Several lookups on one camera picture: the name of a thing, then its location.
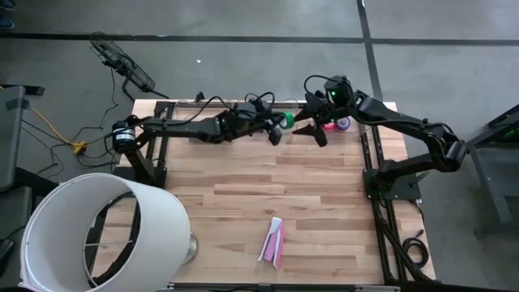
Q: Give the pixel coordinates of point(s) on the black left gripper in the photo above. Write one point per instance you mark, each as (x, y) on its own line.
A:
(251, 119)

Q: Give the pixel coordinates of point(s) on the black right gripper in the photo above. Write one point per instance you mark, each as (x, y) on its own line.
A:
(322, 106)

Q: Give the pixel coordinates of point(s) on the green tape roll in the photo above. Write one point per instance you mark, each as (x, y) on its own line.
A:
(288, 119)

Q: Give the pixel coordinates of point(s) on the red tape roll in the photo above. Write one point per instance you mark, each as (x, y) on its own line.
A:
(329, 129)

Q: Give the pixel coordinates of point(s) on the blue tape roll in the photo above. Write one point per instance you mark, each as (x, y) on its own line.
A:
(349, 123)

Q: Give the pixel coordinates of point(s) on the pink white stapler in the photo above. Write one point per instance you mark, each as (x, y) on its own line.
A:
(272, 243)

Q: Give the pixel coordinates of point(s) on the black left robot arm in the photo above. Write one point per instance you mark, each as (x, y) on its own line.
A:
(178, 127)

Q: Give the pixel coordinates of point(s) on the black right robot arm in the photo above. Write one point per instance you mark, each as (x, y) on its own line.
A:
(405, 121)

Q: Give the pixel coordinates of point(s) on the clear plastic bin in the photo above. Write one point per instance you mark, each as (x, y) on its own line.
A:
(286, 104)
(359, 131)
(178, 106)

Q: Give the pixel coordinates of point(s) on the black table clamp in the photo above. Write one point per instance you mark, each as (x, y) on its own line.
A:
(199, 96)

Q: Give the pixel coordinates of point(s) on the silver lamp base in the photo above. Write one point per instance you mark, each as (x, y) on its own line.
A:
(193, 247)

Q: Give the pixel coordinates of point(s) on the white lamp shade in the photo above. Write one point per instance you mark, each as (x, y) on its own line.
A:
(162, 227)

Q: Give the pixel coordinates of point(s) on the grey metal stand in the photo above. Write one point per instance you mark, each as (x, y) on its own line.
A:
(492, 190)

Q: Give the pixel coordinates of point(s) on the grey equipment cart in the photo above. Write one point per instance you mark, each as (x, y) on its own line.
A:
(10, 142)

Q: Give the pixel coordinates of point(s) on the black aluminium table frame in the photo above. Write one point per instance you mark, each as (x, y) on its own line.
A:
(368, 142)

